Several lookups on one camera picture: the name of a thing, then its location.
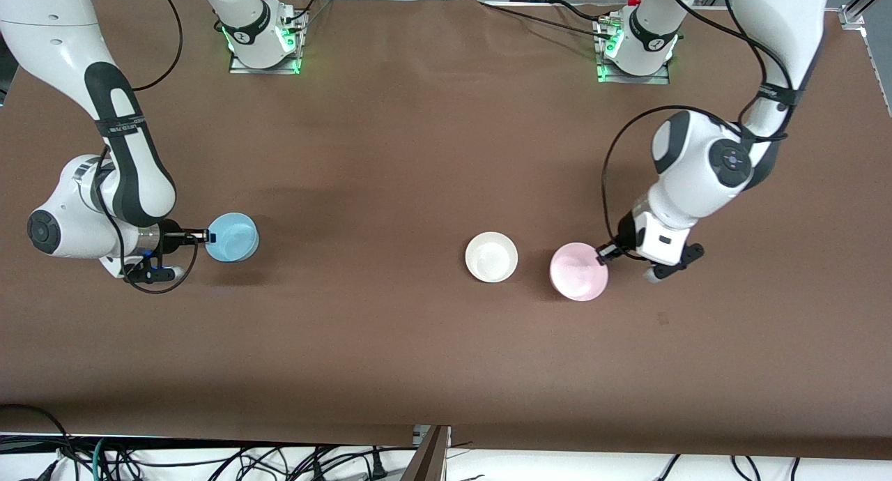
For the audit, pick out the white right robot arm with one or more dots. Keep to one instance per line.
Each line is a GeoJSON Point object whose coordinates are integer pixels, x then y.
{"type": "Point", "coordinates": [49, 21]}

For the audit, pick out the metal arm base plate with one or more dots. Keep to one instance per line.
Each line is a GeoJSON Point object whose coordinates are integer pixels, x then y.
{"type": "Point", "coordinates": [237, 67]}
{"type": "Point", "coordinates": [658, 80]}

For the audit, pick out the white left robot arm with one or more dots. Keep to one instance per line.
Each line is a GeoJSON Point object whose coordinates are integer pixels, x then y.
{"type": "Point", "coordinates": [697, 181]}

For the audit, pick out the brown table cover sheet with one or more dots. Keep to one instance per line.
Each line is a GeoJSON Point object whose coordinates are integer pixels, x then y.
{"type": "Point", "coordinates": [418, 153]}

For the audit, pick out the light blue bowl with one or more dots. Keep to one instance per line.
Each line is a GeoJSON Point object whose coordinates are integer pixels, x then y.
{"type": "Point", "coordinates": [233, 238]}

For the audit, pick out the pink bowl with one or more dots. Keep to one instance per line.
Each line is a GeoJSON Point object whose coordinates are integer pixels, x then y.
{"type": "Point", "coordinates": [578, 272]}

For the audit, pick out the aluminium frame post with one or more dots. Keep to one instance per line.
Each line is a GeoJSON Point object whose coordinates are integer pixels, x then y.
{"type": "Point", "coordinates": [428, 460]}

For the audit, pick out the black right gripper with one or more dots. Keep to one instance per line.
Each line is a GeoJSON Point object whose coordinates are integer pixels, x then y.
{"type": "Point", "coordinates": [168, 238]}

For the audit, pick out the white bowl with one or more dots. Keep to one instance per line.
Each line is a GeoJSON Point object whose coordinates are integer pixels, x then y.
{"type": "Point", "coordinates": [491, 256]}

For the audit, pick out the aluminium corner bracket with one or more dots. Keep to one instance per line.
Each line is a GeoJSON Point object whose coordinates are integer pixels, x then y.
{"type": "Point", "coordinates": [851, 15]}

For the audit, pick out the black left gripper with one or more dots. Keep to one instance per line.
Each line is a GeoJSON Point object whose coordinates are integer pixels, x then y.
{"type": "Point", "coordinates": [625, 235]}

